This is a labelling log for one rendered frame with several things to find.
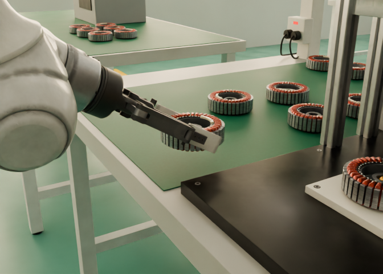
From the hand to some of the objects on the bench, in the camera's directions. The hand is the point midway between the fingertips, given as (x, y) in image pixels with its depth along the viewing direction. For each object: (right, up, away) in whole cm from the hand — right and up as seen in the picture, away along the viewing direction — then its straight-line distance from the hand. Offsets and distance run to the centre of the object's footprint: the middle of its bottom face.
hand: (191, 130), depth 77 cm
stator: (+41, +4, +30) cm, 51 cm away
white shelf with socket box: (+38, +22, +78) cm, 90 cm away
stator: (+27, +1, +22) cm, 35 cm away
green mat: (+21, +8, +40) cm, 46 cm away
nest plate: (+27, -10, -14) cm, 32 cm away
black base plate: (+35, -16, -22) cm, 44 cm away
